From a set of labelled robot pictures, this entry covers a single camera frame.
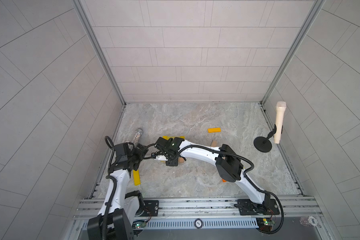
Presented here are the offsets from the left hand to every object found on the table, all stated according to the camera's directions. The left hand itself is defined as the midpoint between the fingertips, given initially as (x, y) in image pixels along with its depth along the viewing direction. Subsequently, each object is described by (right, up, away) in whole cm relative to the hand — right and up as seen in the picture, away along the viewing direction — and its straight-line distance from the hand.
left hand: (146, 149), depth 85 cm
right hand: (+14, -7, +4) cm, 16 cm away
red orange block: (+37, -5, -29) cm, 47 cm away
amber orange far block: (+42, +9, +18) cm, 47 cm away
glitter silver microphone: (-8, +8, +10) cm, 15 cm away
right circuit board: (+59, -31, -17) cm, 69 cm away
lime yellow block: (+20, +8, -5) cm, 22 cm away
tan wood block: (+41, +1, +10) cm, 42 cm away
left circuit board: (+2, -29, -19) cm, 35 cm away
